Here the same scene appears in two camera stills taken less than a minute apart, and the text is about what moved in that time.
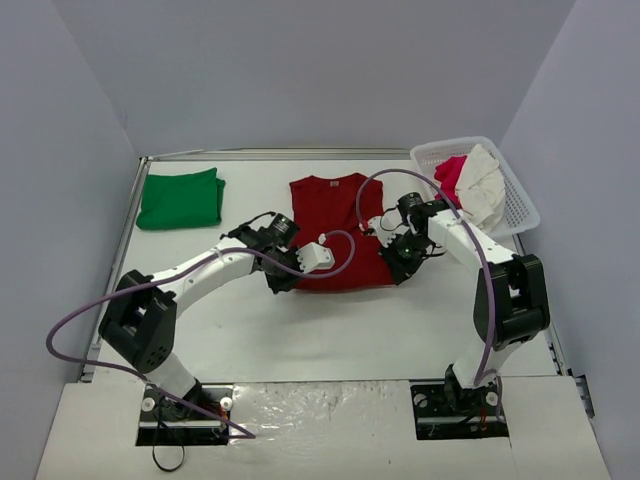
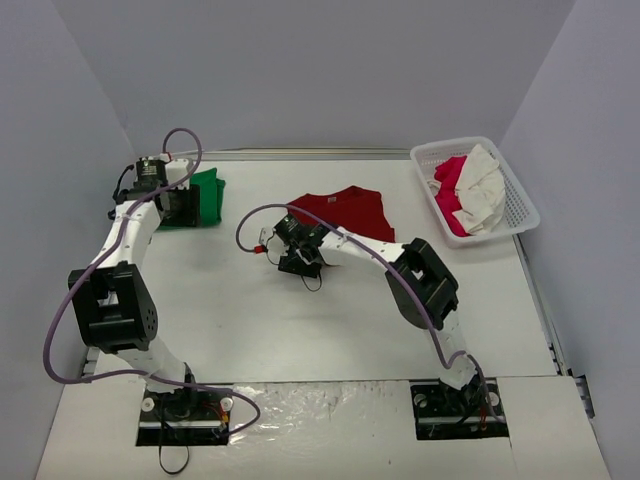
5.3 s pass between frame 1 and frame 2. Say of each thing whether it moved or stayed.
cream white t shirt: stayed
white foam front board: stayed
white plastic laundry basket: stayed
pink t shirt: stayed
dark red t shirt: moved
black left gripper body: moved
